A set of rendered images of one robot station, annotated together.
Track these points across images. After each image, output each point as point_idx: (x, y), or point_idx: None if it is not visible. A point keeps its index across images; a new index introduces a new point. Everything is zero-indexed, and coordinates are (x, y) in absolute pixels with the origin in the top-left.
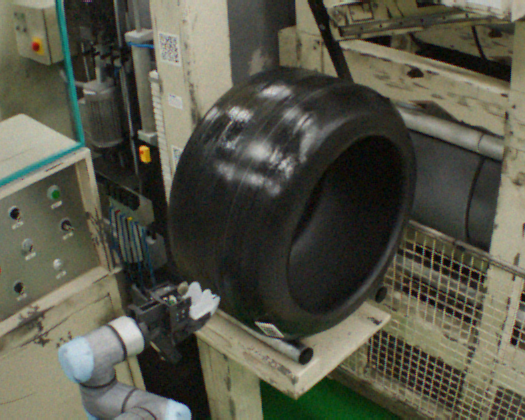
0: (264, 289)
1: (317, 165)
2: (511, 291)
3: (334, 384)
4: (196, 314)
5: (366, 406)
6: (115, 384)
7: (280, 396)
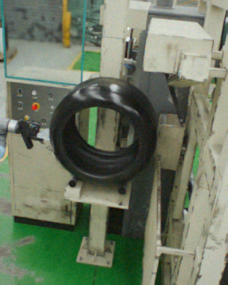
0: (52, 138)
1: (80, 105)
2: (184, 243)
3: (159, 263)
4: (39, 136)
5: (157, 281)
6: (1, 136)
7: (136, 248)
